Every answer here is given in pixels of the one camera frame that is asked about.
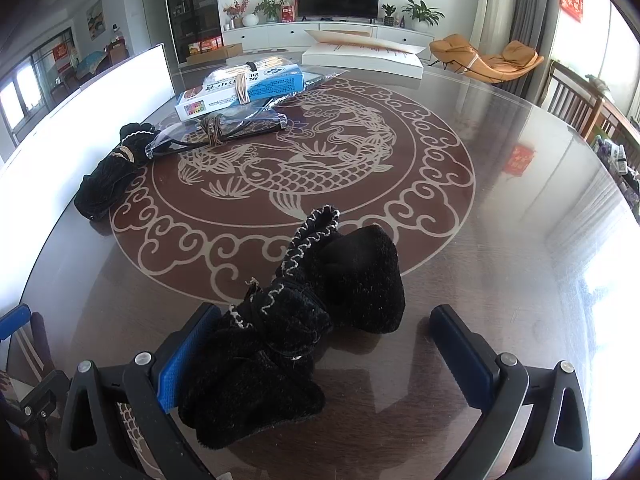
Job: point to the red wall hanging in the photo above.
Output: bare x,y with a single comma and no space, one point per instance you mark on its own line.
572,0

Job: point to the white flat box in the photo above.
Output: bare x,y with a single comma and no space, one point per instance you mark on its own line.
360,62

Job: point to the red gift bag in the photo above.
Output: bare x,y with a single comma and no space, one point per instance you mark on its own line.
288,14

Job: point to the orange lounge chair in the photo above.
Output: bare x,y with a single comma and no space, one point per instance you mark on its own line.
485,57

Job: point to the pack of bamboo skewers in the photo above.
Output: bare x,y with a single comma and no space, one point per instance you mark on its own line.
260,63

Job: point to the grey curtain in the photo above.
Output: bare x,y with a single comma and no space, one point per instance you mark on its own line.
532,20

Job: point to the dining table with blue cloth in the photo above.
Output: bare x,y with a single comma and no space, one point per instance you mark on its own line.
91,65

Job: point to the red flowers in vase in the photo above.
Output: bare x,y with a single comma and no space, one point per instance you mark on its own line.
235,10

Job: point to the white tv cabinet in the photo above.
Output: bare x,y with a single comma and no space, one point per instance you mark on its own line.
300,35

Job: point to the large potted plant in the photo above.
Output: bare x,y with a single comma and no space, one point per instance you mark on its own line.
422,12

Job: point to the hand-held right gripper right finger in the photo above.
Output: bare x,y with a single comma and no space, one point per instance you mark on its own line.
460,355

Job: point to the cardboard box on floor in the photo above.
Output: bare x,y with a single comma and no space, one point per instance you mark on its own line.
227,54

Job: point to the black pouch with white stitching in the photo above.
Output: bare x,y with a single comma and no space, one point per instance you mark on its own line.
280,340

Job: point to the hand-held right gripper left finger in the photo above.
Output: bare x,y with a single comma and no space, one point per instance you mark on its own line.
172,375

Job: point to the white round vase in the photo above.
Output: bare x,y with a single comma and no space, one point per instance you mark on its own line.
250,20

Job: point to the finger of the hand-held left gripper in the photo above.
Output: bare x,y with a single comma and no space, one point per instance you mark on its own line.
47,392
15,321

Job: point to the dark glass cabinet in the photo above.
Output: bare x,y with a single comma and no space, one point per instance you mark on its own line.
192,5

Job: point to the leafy potted plant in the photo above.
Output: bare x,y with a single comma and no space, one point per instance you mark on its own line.
270,8

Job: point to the black fuzzy sock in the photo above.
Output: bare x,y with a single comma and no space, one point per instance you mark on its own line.
107,175

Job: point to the orange snack boxes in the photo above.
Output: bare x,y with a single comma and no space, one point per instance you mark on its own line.
205,46

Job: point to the wooden chair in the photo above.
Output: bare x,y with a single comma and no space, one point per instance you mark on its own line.
575,100

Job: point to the brown cardboard sheet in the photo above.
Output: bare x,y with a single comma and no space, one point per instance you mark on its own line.
365,42

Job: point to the eyeglasses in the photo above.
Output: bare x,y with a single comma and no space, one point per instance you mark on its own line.
215,132

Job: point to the white medicine box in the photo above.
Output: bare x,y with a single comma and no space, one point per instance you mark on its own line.
215,95

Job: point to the wall painting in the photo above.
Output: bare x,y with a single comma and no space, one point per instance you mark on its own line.
94,19

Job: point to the small potted plant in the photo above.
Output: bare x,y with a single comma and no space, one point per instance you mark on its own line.
388,14

